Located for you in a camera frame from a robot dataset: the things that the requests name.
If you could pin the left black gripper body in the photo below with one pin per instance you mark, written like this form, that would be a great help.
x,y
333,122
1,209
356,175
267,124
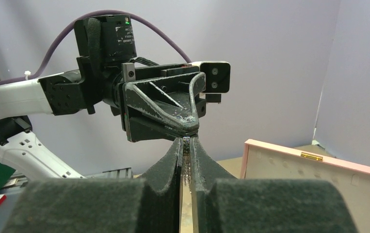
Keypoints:
x,y
116,93

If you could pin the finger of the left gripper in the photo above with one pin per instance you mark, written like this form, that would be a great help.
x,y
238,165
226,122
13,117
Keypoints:
x,y
168,100
143,129

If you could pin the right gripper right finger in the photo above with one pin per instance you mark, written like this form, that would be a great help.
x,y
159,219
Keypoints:
x,y
223,203

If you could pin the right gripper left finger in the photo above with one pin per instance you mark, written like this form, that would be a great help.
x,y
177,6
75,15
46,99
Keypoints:
x,y
149,203

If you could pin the pink jewelry box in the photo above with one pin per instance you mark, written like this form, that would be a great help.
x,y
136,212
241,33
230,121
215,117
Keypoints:
x,y
312,193

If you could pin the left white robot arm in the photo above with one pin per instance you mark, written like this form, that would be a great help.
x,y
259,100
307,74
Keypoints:
x,y
105,42

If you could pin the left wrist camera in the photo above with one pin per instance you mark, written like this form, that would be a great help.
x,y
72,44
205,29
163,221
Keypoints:
x,y
217,79

